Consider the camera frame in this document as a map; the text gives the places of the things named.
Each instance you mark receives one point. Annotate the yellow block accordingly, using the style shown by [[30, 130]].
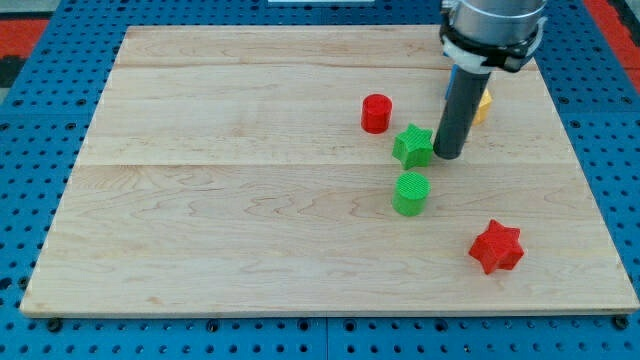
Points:
[[483, 108]]

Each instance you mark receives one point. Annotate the green cylinder block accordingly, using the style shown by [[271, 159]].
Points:
[[410, 194]]

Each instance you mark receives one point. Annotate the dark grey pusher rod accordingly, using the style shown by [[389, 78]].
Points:
[[459, 112]]

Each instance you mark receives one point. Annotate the red star block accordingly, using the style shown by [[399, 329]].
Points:
[[497, 247]]

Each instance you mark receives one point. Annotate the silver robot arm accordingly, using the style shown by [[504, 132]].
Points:
[[482, 35]]

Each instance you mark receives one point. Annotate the light wooden board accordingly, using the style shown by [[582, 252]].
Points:
[[225, 173]]

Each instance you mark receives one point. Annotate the green star block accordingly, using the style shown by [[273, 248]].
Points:
[[413, 147]]

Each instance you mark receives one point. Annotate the red cylinder block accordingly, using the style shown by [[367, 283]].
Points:
[[376, 113]]

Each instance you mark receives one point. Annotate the blue block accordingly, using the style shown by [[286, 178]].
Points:
[[451, 81]]

